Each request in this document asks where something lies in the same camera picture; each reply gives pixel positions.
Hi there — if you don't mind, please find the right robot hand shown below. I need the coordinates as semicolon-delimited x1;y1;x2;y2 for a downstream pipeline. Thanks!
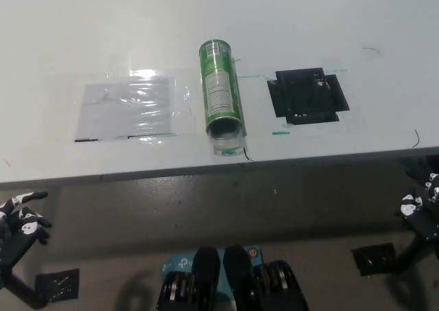
399;173;439;240

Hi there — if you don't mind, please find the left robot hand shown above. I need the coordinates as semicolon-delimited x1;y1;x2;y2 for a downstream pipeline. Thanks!
0;191;53;268

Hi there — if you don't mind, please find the green chips can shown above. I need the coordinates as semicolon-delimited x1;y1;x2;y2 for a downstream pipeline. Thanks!
198;38;248;137

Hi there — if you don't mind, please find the black floor foot plate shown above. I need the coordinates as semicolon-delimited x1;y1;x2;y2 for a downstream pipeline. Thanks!
351;242;399;277
35;268;80;303

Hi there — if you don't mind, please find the laminated white paper sheet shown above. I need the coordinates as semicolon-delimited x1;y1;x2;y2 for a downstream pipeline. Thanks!
73;76;179;143

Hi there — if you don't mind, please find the teal router box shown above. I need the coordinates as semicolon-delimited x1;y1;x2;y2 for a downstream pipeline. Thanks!
161;244;263;295

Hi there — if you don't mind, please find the black taped square plate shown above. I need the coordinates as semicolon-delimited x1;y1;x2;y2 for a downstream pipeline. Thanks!
266;67;351;125

